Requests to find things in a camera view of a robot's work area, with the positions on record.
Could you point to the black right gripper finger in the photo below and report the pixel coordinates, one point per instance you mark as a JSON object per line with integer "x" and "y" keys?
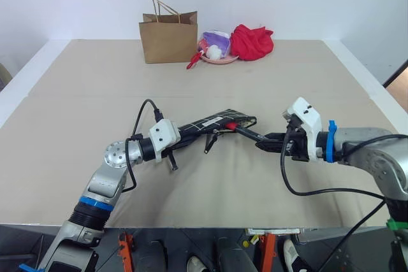
{"x": 271, "y": 147}
{"x": 275, "y": 136}

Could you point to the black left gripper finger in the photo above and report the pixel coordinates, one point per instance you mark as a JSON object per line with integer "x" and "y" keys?
{"x": 192, "y": 139}

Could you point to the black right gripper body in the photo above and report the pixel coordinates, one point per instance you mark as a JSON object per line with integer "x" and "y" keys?
{"x": 298, "y": 144}

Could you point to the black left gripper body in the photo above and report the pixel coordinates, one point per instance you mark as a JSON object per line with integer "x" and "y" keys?
{"x": 172, "y": 160}

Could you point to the red and black marker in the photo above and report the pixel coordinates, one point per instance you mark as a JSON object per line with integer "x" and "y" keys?
{"x": 245, "y": 132}

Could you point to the black grid pencil pouch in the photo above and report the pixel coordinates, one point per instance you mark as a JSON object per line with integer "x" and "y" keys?
{"x": 223, "y": 116}

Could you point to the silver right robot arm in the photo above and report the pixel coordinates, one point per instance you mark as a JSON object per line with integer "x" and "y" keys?
{"x": 366, "y": 147}

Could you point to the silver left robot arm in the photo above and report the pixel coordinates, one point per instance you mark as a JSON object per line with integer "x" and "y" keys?
{"x": 108, "y": 183}

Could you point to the red plastic clip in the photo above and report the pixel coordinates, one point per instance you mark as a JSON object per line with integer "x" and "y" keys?
{"x": 192, "y": 61}

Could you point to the white strip under table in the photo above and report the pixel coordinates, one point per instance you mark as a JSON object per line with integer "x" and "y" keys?
{"x": 272, "y": 231}

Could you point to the pink plate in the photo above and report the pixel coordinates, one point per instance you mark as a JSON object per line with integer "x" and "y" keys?
{"x": 224, "y": 60}

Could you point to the white fluffy pompom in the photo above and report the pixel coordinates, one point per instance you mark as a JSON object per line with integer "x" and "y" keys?
{"x": 213, "y": 52}

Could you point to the red crumpled cloth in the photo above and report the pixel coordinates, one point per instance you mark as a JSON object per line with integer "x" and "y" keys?
{"x": 252, "y": 42}

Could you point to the brown paper bag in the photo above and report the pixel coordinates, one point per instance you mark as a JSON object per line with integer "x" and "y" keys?
{"x": 169, "y": 41}

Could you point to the orange metal stand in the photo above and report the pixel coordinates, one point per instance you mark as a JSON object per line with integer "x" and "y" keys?
{"x": 125, "y": 253}
{"x": 267, "y": 253}

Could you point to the white shoe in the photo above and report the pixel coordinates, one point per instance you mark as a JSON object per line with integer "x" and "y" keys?
{"x": 291, "y": 256}
{"x": 194, "y": 264}

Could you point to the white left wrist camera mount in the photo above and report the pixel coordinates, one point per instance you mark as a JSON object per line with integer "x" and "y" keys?
{"x": 162, "y": 133}

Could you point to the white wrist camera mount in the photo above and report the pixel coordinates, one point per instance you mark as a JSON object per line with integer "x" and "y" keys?
{"x": 162, "y": 133}
{"x": 306, "y": 116}

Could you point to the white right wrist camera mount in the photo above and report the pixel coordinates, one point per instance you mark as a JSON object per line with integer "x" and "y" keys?
{"x": 306, "y": 116}

